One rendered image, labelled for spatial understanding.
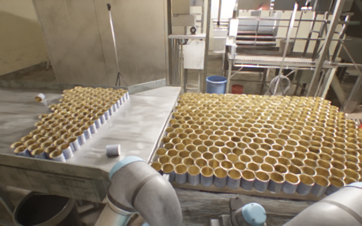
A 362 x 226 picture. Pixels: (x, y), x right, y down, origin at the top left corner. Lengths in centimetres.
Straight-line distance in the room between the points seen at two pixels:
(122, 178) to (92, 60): 368
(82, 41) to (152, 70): 142
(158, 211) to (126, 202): 11
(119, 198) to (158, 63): 316
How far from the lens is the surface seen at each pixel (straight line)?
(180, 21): 325
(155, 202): 52
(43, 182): 157
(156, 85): 228
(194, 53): 374
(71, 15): 420
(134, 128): 153
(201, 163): 110
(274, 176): 111
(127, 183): 57
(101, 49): 398
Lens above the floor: 190
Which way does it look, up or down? 29 degrees down
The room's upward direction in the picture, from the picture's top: straight up
